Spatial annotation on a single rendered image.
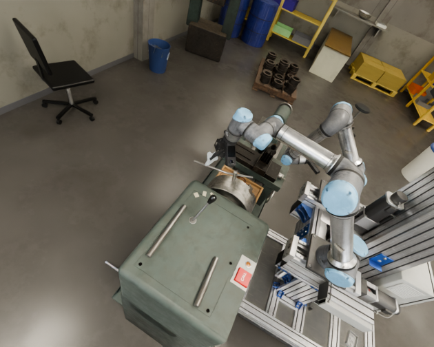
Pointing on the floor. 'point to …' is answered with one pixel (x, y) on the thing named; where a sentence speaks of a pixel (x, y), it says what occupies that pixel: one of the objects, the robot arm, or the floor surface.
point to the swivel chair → (56, 74)
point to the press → (209, 29)
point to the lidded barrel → (425, 161)
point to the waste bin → (158, 55)
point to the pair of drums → (264, 18)
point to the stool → (361, 109)
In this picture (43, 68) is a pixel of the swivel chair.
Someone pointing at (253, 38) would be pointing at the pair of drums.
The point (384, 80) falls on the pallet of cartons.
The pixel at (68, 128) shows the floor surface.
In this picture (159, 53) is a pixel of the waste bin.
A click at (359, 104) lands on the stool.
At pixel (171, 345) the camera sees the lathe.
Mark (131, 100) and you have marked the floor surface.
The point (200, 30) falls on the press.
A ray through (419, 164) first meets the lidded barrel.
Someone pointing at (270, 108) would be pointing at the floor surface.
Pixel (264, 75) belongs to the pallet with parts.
